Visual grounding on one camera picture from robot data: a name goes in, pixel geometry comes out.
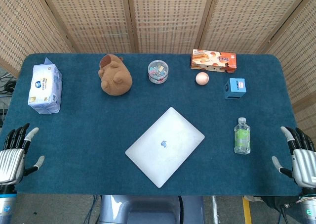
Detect blue cable under table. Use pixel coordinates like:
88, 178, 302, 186
83, 195, 99, 224

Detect brown plush toy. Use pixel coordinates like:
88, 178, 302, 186
98, 53, 133, 96

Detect white blue tissue pack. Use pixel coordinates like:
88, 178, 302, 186
27, 57, 63, 115

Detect pink ball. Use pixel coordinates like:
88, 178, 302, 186
195, 72, 210, 86

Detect white table leg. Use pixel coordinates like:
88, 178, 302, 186
211, 195, 219, 224

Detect black floor cables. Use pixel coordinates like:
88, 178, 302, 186
0, 75, 18, 96

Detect blue felt table cover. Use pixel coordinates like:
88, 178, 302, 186
0, 52, 312, 197

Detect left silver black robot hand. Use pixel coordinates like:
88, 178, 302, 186
0, 123, 45, 185

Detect clear bottle with green label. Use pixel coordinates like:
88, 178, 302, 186
234, 117, 251, 155

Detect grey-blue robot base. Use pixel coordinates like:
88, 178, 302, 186
98, 195, 205, 224

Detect orange snack box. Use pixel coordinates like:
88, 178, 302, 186
190, 48, 237, 74

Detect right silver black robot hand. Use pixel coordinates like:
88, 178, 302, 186
271, 126, 316, 188

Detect clear jar of binder clips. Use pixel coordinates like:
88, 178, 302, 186
147, 59, 170, 85

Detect small blue box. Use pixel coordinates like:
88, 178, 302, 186
224, 78, 247, 100

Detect silver laptop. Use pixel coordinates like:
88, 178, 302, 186
124, 107, 205, 188

